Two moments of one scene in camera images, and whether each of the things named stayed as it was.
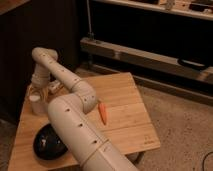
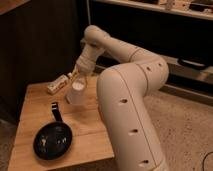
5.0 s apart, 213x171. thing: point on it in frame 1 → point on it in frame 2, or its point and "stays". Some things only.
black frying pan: (47, 144) stays
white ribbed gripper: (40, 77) → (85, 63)
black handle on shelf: (192, 63) stays
